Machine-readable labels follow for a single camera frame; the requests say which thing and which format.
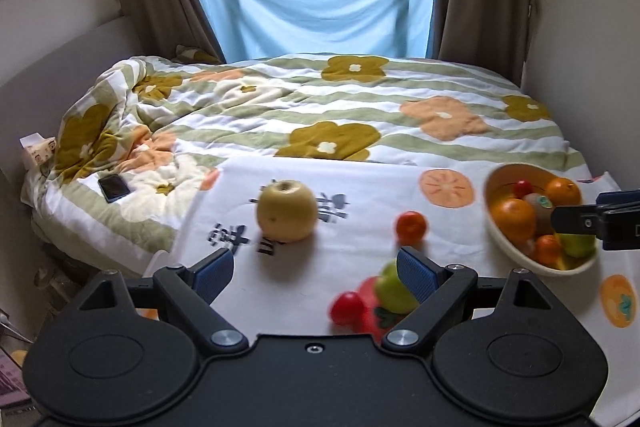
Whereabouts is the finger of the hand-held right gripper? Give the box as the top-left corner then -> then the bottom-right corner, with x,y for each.
550,204 -> 609,236
596,190 -> 640,208

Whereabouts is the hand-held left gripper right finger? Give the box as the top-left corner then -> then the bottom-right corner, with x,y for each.
381,245 -> 554,356

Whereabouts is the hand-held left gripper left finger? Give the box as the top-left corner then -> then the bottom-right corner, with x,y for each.
80,248 -> 249,357

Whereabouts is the green apple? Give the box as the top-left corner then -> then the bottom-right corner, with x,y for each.
557,232 -> 597,259
375,261 -> 420,314

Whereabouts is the large orange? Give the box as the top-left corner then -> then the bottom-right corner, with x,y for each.
545,177 -> 582,207
489,198 -> 537,244

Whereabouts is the brown kiwi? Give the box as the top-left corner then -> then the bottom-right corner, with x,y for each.
522,193 -> 556,236

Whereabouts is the cream bowl with duck print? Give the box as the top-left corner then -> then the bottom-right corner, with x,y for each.
483,163 -> 599,277

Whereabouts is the white fruit-print tablecloth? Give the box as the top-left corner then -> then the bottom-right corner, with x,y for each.
142,154 -> 640,427

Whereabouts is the large yellow apple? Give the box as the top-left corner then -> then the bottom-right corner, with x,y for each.
256,179 -> 318,243

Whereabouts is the black smartphone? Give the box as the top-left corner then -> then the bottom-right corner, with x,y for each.
97,174 -> 132,204

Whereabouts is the floral striped blanket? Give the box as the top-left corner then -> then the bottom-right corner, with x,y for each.
22,53 -> 598,268

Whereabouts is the small tissue box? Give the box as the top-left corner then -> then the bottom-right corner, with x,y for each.
20,133 -> 57,168

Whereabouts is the floral pillow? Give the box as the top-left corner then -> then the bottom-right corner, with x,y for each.
174,44 -> 221,64

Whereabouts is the printed paper packet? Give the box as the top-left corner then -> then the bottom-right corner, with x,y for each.
0,349 -> 32,408

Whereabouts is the beige padded headboard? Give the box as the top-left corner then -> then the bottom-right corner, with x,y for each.
0,14 -> 146,188

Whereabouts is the light blue cloth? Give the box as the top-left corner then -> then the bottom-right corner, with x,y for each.
190,0 -> 436,62

